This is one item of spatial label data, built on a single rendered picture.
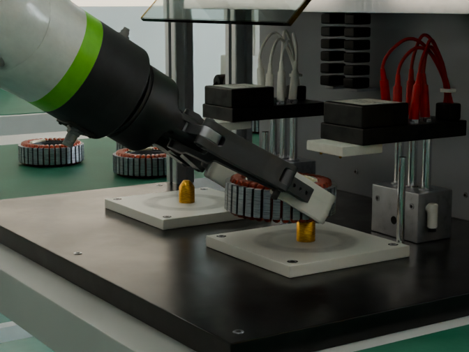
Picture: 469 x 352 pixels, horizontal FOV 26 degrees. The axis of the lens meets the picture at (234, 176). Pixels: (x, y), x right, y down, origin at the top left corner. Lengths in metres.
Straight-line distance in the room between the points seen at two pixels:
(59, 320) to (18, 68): 0.26
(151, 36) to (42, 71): 5.46
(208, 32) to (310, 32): 5.08
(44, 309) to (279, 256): 0.23
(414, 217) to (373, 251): 0.10
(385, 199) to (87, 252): 0.33
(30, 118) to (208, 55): 3.99
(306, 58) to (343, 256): 0.51
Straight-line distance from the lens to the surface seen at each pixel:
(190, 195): 1.24
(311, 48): 1.43
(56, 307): 0.97
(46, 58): 0.83
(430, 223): 1.10
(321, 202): 0.97
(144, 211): 1.20
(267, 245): 1.03
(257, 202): 0.97
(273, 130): 1.33
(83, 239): 1.12
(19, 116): 2.57
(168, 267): 0.99
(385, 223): 1.13
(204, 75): 6.50
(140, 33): 6.26
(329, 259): 0.98
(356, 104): 1.05
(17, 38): 0.82
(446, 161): 1.24
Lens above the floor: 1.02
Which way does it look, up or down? 10 degrees down
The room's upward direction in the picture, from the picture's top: straight up
